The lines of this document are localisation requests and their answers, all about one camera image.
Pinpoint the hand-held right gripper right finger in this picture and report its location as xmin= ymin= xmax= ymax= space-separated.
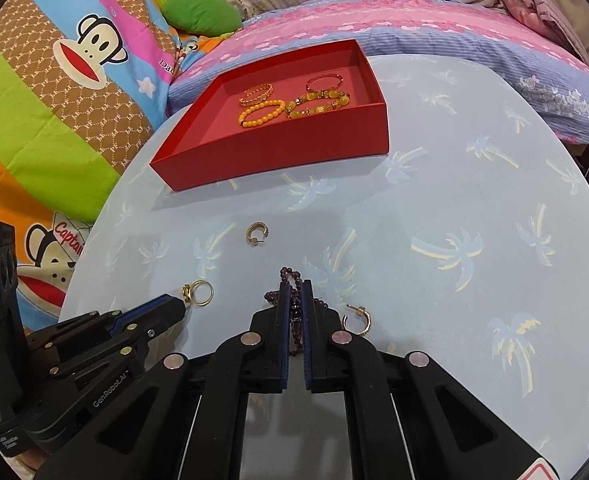
xmin=301 ymin=280 xmax=560 ymax=480

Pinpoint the gold hoop earring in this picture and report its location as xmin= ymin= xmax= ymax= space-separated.
xmin=245 ymin=221 xmax=270 ymax=247
xmin=341 ymin=304 xmax=375 ymax=337

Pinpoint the pink folded cloth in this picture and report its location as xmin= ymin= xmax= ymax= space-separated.
xmin=499 ymin=0 xmax=589 ymax=61

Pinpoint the yellow green bead bracelet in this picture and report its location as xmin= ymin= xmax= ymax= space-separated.
xmin=285 ymin=87 xmax=352 ymax=120

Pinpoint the orange bead bracelet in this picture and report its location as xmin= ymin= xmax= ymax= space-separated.
xmin=238 ymin=100 xmax=286 ymax=128

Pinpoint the monkey print blanket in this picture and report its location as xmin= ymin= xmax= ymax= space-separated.
xmin=0 ymin=0 xmax=195 ymax=411

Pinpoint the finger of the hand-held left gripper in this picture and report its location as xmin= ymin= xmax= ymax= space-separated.
xmin=47 ymin=299 xmax=189 ymax=386
xmin=24 ymin=294 xmax=175 ymax=361

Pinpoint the gold ring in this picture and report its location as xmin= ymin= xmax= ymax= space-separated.
xmin=181 ymin=280 xmax=215 ymax=307

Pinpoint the green pillow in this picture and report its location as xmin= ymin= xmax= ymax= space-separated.
xmin=162 ymin=0 xmax=242 ymax=38

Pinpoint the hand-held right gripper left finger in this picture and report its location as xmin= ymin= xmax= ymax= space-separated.
xmin=34 ymin=280 xmax=292 ymax=480

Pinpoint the gold woven cuff bracelet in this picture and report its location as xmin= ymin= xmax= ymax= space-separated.
xmin=238 ymin=83 xmax=274 ymax=107

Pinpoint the pink striped pillow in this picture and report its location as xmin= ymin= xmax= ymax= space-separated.
xmin=167 ymin=0 xmax=589 ymax=143

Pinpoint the purple small bead bracelet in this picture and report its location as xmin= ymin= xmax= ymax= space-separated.
xmin=264 ymin=267 xmax=330 ymax=356

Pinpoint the gold bangle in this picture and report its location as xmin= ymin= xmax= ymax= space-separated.
xmin=307 ymin=74 xmax=345 ymax=92

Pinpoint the red cardboard box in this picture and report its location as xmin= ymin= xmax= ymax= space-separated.
xmin=149 ymin=39 xmax=390 ymax=192

